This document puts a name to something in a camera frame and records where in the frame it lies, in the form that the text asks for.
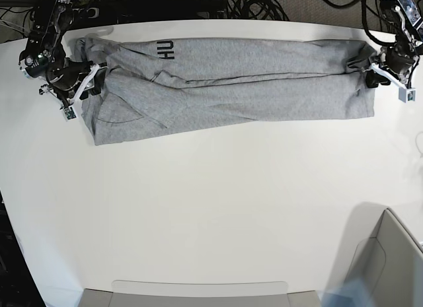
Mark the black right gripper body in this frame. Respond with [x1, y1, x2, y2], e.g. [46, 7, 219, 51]
[46, 59, 95, 98]

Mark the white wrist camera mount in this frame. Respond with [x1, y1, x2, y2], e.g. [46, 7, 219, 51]
[361, 54, 418, 103]
[38, 64, 108, 122]

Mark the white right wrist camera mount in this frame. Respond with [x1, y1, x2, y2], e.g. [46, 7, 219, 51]
[38, 64, 108, 122]

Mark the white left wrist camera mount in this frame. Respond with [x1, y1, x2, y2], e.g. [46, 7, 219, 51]
[361, 54, 418, 103]

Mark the grey chair front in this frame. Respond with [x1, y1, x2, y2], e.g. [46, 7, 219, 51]
[79, 280, 321, 306]

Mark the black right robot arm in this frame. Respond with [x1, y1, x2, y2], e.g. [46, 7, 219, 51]
[19, 0, 106, 107]

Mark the grey T-shirt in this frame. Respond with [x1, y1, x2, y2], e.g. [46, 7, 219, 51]
[74, 37, 375, 145]

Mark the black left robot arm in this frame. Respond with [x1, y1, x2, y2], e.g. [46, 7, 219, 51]
[361, 0, 422, 88]

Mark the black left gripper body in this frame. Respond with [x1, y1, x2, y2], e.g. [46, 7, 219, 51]
[380, 47, 420, 81]

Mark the black cable bundle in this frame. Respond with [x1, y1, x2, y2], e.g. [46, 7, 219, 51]
[227, 0, 291, 22]

